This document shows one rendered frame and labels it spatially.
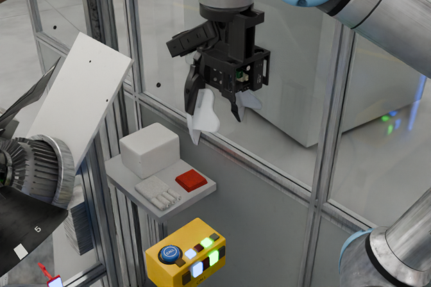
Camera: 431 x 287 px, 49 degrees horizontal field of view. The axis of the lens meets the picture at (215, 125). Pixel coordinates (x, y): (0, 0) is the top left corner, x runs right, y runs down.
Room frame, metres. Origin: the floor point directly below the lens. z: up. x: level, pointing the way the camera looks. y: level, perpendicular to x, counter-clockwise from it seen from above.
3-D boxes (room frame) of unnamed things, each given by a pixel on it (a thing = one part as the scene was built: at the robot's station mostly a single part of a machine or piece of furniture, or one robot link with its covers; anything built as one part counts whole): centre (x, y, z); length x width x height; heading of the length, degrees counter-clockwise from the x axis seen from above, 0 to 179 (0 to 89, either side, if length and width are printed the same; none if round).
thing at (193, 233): (0.76, 0.07, 1.02); 0.16 x 0.10 x 0.11; 133
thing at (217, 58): (0.60, -0.02, 1.62); 0.09 x 0.08 x 0.12; 43
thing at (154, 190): (1.17, 0.19, 0.87); 0.15 x 0.09 x 0.02; 43
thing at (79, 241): (1.21, 0.44, 0.73); 0.15 x 0.09 x 0.22; 133
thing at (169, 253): (0.73, 0.10, 1.08); 0.04 x 0.04 x 0.02
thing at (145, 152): (1.36, 0.24, 0.91); 0.17 x 0.16 x 0.11; 133
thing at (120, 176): (1.28, 0.21, 0.84); 0.36 x 0.24 x 0.03; 43
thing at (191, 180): (1.24, 0.08, 0.87); 0.08 x 0.08 x 0.02; 38
